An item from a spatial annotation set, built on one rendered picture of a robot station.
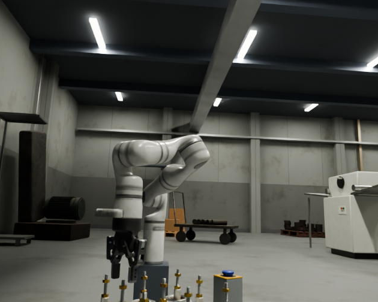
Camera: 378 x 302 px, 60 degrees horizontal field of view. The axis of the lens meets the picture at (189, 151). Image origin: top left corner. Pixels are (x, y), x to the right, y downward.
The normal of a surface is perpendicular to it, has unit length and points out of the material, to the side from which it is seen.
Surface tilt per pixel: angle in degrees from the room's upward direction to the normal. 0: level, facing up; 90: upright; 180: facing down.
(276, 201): 90
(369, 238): 90
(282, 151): 90
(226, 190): 90
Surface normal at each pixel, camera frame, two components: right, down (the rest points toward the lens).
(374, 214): 0.07, -0.19
